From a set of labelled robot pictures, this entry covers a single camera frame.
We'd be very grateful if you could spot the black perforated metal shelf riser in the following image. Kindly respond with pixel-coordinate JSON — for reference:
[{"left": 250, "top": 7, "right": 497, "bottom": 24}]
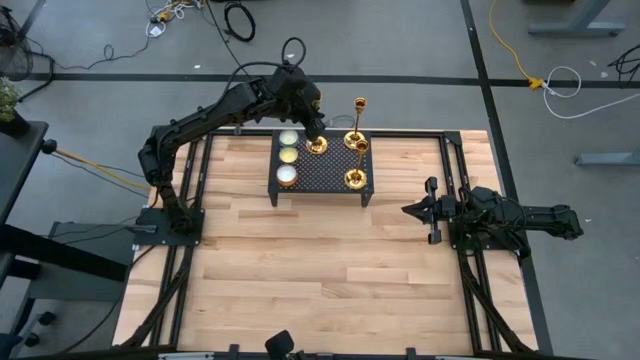
[{"left": 267, "top": 130, "right": 375, "bottom": 209}]

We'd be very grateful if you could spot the black aluminium table frame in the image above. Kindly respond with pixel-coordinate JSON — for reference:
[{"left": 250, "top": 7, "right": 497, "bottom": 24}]
[{"left": 119, "top": 127, "right": 541, "bottom": 360}]

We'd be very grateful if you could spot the black desk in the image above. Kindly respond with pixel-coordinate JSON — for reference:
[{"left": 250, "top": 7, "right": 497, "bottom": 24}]
[{"left": 0, "top": 119, "right": 130, "bottom": 296}]

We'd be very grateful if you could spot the medium brass candlestick holder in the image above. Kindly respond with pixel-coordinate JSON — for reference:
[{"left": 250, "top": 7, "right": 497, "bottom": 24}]
[{"left": 343, "top": 97, "right": 369, "bottom": 151}]

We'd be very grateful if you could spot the white floor cable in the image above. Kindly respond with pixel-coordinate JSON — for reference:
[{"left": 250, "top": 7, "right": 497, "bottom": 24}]
[{"left": 541, "top": 65, "right": 640, "bottom": 121}]

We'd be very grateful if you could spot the black rounded object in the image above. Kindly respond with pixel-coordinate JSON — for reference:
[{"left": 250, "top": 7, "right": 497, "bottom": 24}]
[{"left": 263, "top": 329, "right": 296, "bottom": 360}]

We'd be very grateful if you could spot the long black floor cable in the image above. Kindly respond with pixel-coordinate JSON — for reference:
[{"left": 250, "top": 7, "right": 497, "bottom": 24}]
[{"left": 205, "top": 0, "right": 254, "bottom": 77}]

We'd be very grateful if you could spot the black cable bundle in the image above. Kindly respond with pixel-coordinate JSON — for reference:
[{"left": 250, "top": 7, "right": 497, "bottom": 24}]
[{"left": 606, "top": 42, "right": 640, "bottom": 82}]

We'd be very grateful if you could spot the grey table foot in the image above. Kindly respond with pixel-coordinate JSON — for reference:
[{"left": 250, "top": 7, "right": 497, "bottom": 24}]
[{"left": 573, "top": 152, "right": 640, "bottom": 168}]

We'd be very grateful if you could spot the white yellow cable bundle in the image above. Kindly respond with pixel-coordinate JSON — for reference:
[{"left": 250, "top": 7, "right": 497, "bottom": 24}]
[{"left": 144, "top": 0, "right": 204, "bottom": 39}]

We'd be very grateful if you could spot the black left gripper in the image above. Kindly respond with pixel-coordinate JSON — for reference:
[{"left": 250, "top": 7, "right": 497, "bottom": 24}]
[{"left": 279, "top": 74, "right": 329, "bottom": 143}]

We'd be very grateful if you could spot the yellow extension cable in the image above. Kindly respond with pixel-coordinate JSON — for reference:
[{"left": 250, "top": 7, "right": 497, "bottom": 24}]
[{"left": 487, "top": 0, "right": 546, "bottom": 92}]

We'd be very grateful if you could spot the orange leaf patterned candle tin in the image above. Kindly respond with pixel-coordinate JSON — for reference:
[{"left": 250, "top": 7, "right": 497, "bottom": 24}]
[{"left": 276, "top": 164, "right": 299, "bottom": 188}]

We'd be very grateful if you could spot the black cable beside table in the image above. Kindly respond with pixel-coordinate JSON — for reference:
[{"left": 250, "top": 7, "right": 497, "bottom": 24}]
[{"left": 59, "top": 244, "right": 156, "bottom": 354}]

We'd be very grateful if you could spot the coiled black cable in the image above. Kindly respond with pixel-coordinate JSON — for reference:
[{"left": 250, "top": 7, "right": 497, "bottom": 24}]
[{"left": 223, "top": 1, "right": 257, "bottom": 44}]

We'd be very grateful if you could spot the short brass candlestick holder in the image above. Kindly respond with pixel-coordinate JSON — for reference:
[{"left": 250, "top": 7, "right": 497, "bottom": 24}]
[{"left": 343, "top": 138, "right": 371, "bottom": 191}]

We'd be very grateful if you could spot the thin black floor cable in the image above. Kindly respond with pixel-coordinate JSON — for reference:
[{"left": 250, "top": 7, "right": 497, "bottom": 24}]
[{"left": 52, "top": 34, "right": 151, "bottom": 72}]

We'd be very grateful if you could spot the grey cable loop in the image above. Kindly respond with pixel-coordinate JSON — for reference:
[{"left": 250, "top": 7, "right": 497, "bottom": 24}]
[{"left": 325, "top": 114, "right": 359, "bottom": 129}]

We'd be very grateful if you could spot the grey table base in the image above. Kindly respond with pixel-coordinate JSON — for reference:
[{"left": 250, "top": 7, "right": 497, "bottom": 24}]
[{"left": 522, "top": 0, "right": 626, "bottom": 37}]

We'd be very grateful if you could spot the yellow pole with black knob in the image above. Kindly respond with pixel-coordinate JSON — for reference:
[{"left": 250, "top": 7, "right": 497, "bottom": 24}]
[{"left": 40, "top": 138, "right": 151, "bottom": 194}]

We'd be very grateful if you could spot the black wire floor fan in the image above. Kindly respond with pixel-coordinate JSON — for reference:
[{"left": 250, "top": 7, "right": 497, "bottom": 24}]
[{"left": 0, "top": 4, "right": 56, "bottom": 104}]

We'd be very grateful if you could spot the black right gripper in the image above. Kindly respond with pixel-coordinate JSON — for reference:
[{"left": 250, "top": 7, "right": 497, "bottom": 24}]
[{"left": 401, "top": 176, "right": 456, "bottom": 246}]

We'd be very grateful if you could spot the tallest brass candlestick holder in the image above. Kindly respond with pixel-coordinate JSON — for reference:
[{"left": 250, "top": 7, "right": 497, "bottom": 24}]
[{"left": 305, "top": 135, "right": 330, "bottom": 156}]

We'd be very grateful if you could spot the green potted plant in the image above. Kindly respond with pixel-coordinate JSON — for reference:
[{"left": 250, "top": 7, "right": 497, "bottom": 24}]
[{"left": 0, "top": 76, "right": 32, "bottom": 140}]

